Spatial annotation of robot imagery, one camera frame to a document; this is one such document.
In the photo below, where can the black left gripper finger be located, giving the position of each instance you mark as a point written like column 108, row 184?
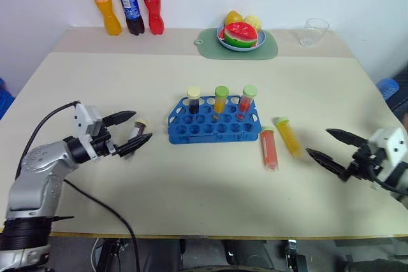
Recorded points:
column 134, row 144
column 119, row 117

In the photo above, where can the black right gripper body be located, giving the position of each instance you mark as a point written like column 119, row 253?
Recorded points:
column 365, row 163

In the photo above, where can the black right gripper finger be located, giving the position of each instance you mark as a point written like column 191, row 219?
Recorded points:
column 330, row 163
column 349, row 139

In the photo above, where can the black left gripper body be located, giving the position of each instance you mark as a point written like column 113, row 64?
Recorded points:
column 103, row 144

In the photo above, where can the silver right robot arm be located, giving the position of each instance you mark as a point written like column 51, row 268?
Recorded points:
column 402, row 177

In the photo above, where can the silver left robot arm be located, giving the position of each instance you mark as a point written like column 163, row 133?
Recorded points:
column 38, row 170

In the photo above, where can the orange tube yellow cap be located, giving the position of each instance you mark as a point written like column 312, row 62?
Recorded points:
column 290, row 139

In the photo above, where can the red tube green cap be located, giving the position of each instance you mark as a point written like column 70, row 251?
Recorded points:
column 246, row 103
column 270, row 151

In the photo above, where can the blue test tube rack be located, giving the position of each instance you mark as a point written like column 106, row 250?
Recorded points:
column 207, row 131

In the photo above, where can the dark tube pale yellow cap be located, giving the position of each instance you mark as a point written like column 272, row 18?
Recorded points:
column 193, row 92

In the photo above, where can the orange tube green cap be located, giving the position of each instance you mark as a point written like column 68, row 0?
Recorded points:
column 220, row 103

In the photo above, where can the black object beside table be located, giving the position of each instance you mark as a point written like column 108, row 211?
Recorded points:
column 398, row 108

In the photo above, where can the blue stacked stools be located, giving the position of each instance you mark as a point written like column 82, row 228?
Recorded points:
column 387, row 88

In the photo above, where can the clear glass cup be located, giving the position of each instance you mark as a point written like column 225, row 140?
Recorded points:
column 310, row 41

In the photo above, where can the blue plastic crate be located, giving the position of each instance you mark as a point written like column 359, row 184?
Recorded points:
column 4, row 100

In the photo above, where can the orange soda bottle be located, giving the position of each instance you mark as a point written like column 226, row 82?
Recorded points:
column 106, row 7

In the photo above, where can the cola bottle blue label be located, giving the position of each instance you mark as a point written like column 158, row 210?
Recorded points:
column 130, row 6

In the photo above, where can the green silicone mat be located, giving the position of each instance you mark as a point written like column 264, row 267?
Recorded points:
column 207, row 47

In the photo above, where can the red soda bottle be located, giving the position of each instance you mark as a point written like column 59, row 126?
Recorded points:
column 153, row 9

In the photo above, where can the blue plate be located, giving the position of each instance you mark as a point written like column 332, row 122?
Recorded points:
column 243, row 49

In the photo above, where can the toy watermelon slice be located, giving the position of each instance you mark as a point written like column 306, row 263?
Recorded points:
column 240, row 33

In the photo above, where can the yellow toy lemon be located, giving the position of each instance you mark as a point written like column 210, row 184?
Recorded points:
column 254, row 21

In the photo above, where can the orange yellow toy fruit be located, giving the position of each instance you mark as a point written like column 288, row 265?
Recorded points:
column 234, row 17

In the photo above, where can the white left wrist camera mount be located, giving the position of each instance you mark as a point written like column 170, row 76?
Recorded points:
column 83, row 119

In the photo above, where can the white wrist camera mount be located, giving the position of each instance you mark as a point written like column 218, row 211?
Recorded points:
column 83, row 119
column 393, row 143

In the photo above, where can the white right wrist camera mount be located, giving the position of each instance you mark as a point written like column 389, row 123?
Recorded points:
column 393, row 143

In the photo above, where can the black metal bracket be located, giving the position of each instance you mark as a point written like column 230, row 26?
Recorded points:
column 296, row 256

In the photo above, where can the black metal frame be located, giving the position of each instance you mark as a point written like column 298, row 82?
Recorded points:
column 110, row 256

